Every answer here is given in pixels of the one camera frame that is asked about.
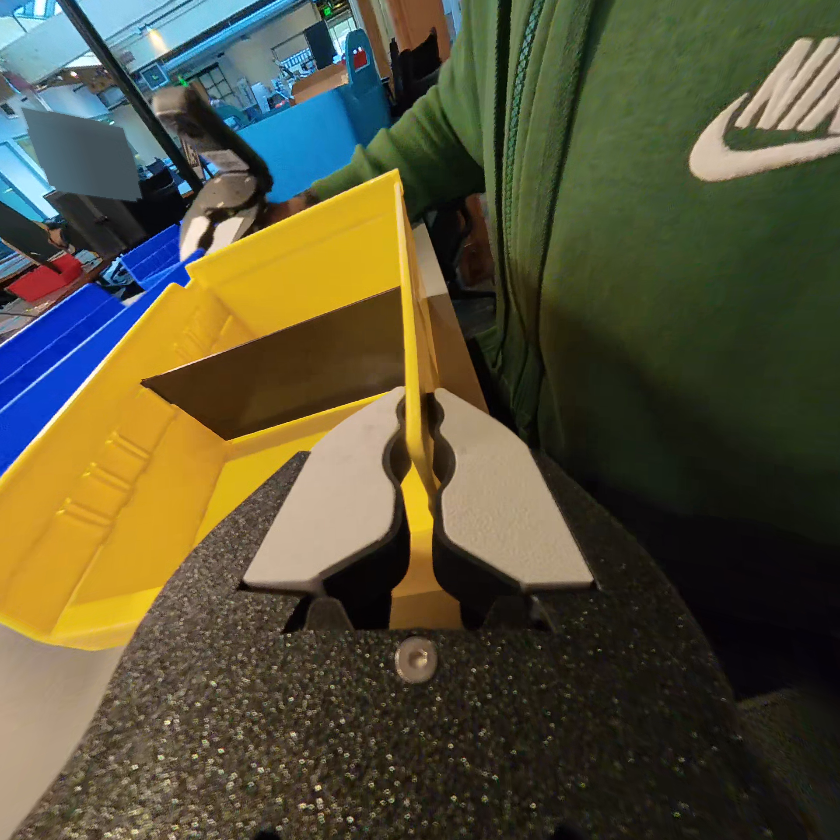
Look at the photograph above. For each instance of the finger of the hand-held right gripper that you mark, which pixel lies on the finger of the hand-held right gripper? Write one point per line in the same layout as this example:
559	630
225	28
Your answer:
233	190
195	236

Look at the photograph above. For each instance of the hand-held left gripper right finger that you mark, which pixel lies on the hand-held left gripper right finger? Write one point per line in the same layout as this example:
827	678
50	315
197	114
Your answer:
505	512

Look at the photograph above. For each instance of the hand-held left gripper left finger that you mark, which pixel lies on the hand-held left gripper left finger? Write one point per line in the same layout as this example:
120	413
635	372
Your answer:
328	512

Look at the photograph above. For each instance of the yellow plastic bin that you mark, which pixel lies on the yellow plastic bin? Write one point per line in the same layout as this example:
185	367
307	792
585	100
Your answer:
164	492

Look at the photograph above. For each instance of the person's right hand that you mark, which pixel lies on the person's right hand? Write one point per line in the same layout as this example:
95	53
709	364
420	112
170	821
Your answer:
292	210

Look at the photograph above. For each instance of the computer monitor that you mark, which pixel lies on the computer monitor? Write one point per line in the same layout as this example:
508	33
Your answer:
98	223

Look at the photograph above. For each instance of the black pole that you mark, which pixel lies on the black pole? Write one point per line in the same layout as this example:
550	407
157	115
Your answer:
124	92

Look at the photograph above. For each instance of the black bin divider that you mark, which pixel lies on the black bin divider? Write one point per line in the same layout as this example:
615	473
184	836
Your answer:
295	367

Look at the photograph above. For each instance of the red plastic bin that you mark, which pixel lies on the red plastic bin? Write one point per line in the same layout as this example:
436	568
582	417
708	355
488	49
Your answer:
43	282

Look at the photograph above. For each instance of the green hoodie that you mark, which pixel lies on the green hoodie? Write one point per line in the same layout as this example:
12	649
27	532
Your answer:
656	328

